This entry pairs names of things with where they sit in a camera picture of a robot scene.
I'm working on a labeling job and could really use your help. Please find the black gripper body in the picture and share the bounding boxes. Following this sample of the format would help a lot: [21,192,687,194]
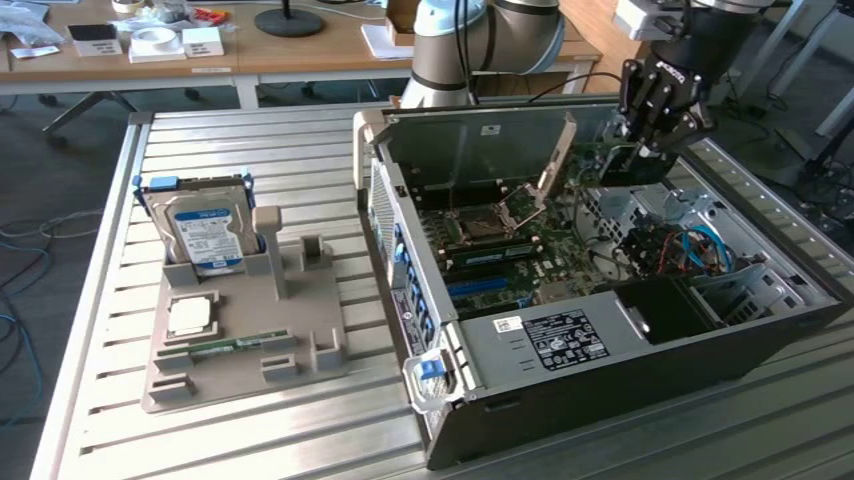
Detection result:
[649,7,761,101]

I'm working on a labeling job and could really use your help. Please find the green graphics card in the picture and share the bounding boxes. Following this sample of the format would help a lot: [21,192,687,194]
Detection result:
[537,110,679,197]

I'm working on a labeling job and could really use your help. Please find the perforated silver drive cage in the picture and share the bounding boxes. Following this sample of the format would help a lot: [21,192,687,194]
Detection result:
[576,102,675,241]

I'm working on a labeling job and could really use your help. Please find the silver socket cover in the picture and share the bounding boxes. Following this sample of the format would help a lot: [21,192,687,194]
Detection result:
[496,182,553,235]

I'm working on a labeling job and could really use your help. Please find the green motherboard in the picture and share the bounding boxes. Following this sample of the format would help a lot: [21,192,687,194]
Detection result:
[416,189,619,314]

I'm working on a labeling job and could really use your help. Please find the silver disk bay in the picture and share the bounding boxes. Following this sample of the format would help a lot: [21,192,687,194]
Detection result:
[685,262,812,329]

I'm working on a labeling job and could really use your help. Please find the CPU socket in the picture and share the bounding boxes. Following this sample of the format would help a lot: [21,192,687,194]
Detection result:
[450,208,519,242]

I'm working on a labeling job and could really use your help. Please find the installed green RAM stick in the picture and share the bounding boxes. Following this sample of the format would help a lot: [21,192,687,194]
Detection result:
[454,243,540,267]

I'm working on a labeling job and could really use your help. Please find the grey chipset heatsink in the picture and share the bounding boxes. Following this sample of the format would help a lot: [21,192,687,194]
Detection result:
[537,283,576,305]

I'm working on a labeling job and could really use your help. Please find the small cardboard box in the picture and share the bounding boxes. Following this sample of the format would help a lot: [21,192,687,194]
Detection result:
[384,0,422,36]

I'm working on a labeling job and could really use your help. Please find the white paper stack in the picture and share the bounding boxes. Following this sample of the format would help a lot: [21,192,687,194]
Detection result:
[358,22,416,62]

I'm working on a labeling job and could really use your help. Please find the blue expansion slot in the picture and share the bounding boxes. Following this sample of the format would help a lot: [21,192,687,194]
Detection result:
[444,276,513,300]

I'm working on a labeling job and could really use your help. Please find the grey power supply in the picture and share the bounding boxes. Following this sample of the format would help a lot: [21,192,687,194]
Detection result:
[456,291,652,392]

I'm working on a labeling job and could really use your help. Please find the black round lamp base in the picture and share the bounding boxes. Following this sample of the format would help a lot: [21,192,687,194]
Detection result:
[252,0,326,38]

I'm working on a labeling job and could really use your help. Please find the black open PC case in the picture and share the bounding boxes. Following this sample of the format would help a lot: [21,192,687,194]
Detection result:
[350,89,854,472]

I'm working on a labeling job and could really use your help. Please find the blue case release latch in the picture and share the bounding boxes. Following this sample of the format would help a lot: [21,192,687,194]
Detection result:
[410,357,446,385]

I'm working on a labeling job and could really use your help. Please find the red orange plastic parts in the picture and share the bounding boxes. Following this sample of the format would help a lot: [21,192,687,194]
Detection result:
[190,5,236,29]

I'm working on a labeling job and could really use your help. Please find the plain white box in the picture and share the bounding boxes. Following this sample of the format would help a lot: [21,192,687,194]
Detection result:
[180,27,224,59]

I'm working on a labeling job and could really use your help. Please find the hard disk with blue carrier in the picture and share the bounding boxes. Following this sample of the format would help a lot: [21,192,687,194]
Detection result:
[130,169,260,280]

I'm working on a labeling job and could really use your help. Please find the grey parts rack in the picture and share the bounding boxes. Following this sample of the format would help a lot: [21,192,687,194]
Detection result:
[140,203,353,415]

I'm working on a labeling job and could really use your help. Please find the flat white box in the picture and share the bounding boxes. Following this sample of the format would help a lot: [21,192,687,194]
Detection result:
[126,38,189,65]

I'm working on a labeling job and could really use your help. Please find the white tape roll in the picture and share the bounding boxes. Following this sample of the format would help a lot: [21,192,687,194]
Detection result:
[130,27,178,51]

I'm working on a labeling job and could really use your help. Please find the loose green RAM stick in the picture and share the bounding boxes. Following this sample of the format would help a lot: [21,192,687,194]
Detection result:
[157,328,293,359]

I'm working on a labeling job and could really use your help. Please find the silver CPU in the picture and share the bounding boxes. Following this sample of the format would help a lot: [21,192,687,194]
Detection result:
[165,298,216,337]

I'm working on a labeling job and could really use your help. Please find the white box with black lid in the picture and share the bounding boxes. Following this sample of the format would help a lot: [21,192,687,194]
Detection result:
[68,23,122,58]

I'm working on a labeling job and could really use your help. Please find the wooden desk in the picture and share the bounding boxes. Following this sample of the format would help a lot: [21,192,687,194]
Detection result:
[0,0,601,97]

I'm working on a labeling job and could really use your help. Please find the white paper tag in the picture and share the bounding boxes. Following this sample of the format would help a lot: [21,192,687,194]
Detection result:
[7,44,61,60]

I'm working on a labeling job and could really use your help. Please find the clear plastic bag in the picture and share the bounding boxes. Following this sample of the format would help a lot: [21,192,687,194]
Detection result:
[0,0,68,47]

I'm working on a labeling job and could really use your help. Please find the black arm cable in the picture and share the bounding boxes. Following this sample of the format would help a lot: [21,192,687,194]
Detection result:
[525,73,639,109]

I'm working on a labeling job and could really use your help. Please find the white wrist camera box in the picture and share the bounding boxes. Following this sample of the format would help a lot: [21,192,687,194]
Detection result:
[611,0,676,42]

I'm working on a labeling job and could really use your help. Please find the blue disk wire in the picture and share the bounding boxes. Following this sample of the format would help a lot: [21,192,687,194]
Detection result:
[683,224,736,276]

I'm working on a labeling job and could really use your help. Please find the white floor cable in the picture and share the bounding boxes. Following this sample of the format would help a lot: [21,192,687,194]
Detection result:
[0,209,105,240]

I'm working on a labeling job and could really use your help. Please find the blue floor cable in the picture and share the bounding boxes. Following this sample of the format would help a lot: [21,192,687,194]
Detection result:
[0,244,52,429]

